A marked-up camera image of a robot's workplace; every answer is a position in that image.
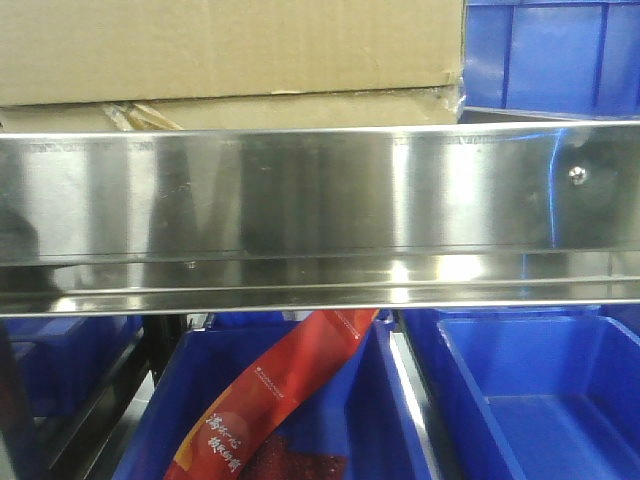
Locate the blue bin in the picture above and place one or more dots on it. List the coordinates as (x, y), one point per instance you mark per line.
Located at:
(559, 57)
(62, 359)
(357, 426)
(533, 394)

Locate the blue bin upper right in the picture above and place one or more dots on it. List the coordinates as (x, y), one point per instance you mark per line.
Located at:
(559, 57)

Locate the blue bin lower left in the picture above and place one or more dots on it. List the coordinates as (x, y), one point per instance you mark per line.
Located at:
(62, 359)

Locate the red snack package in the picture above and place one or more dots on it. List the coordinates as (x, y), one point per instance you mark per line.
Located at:
(232, 429)

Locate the blue bin lower right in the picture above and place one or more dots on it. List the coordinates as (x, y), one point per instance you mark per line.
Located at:
(533, 394)

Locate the blue bin lower middle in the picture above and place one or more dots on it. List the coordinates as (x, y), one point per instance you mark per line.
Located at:
(357, 426)

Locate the stainless steel shelf rail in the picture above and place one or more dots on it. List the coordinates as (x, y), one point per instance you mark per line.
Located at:
(200, 221)

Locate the brown cardboard carton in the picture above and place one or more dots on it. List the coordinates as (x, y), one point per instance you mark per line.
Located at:
(71, 66)

